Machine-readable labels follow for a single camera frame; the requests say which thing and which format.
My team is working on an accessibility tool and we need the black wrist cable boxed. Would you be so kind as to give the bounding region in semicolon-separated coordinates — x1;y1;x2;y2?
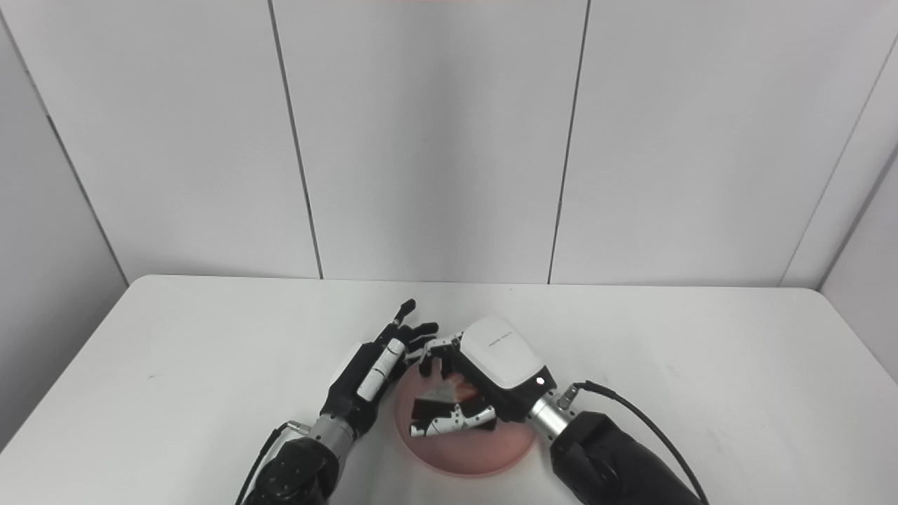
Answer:
570;380;710;505
234;420;311;505

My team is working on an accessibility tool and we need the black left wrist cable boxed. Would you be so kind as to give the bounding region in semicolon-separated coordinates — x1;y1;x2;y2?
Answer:
234;420;311;505

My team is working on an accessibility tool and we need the chocolate cake slice with fruit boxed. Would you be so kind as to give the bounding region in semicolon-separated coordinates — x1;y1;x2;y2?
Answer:
411;372;493;423

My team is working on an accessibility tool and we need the pink round plate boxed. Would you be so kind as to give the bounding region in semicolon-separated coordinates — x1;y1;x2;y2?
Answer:
392;361;540;480

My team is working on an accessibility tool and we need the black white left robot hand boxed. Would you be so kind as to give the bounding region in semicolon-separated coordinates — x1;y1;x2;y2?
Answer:
320;299;440;440

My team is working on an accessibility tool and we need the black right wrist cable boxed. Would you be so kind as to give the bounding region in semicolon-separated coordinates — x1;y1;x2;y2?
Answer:
570;380;710;505

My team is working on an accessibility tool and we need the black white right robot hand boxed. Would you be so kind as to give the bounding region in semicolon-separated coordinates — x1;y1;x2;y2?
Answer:
408;315;558;439

